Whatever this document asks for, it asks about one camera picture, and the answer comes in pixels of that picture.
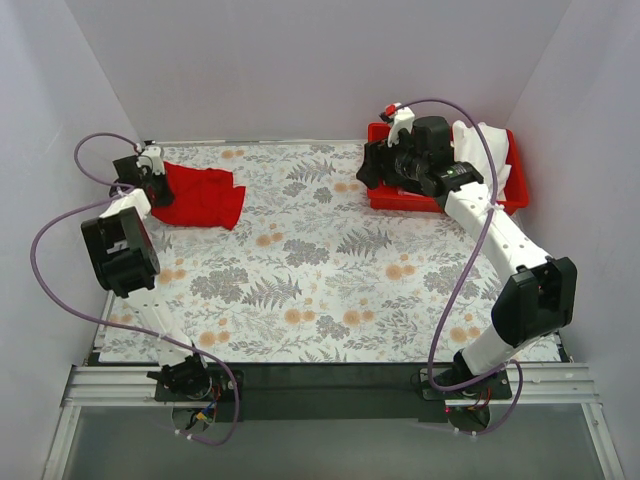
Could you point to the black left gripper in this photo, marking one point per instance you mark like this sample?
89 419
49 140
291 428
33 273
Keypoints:
160 189

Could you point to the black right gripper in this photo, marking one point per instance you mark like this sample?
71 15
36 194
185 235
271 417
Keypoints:
373 163

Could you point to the red t shirt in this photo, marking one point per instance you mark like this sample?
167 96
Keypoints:
204 198

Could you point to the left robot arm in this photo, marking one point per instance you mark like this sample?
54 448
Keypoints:
126 263

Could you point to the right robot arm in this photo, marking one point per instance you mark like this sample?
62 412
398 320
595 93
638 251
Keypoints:
464 171

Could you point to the red plastic bin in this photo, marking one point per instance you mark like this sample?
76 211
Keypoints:
515 193

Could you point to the white t shirt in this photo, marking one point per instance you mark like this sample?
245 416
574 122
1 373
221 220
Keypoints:
468 148

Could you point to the floral patterned table mat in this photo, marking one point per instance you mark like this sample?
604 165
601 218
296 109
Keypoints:
311 273

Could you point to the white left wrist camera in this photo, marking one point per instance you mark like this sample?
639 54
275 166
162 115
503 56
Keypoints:
151 160

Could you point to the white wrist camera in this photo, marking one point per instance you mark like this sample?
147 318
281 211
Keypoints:
151 160
398 117

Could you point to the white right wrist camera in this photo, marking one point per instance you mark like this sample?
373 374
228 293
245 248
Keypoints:
398 117

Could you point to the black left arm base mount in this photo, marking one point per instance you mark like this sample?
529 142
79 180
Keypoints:
221 383

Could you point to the aluminium table frame rail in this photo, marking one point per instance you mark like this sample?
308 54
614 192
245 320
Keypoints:
329 420

